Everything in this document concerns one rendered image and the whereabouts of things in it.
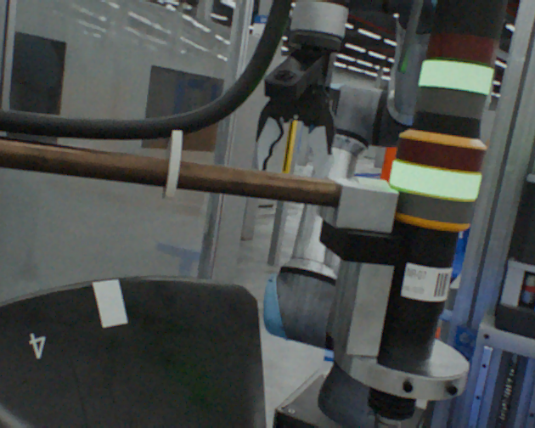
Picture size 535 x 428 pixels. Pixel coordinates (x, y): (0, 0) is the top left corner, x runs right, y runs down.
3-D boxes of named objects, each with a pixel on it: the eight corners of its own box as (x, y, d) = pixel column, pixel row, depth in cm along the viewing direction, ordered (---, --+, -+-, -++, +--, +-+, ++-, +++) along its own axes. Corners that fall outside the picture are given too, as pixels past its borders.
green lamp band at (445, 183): (413, 192, 30) (417, 167, 30) (376, 179, 34) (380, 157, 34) (493, 202, 31) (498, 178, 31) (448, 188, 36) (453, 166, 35)
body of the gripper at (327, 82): (335, 130, 93) (351, 47, 92) (319, 129, 85) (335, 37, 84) (288, 122, 96) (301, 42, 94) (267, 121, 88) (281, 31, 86)
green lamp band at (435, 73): (439, 85, 30) (444, 59, 30) (407, 85, 33) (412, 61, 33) (502, 96, 31) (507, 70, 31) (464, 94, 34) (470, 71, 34)
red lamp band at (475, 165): (418, 166, 30) (423, 140, 30) (380, 155, 34) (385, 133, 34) (499, 177, 31) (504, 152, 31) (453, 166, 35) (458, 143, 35)
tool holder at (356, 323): (322, 396, 30) (358, 191, 28) (284, 337, 36) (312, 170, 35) (492, 404, 32) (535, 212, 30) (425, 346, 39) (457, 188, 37)
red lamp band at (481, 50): (445, 57, 30) (450, 30, 30) (412, 59, 33) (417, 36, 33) (508, 68, 31) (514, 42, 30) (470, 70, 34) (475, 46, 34)
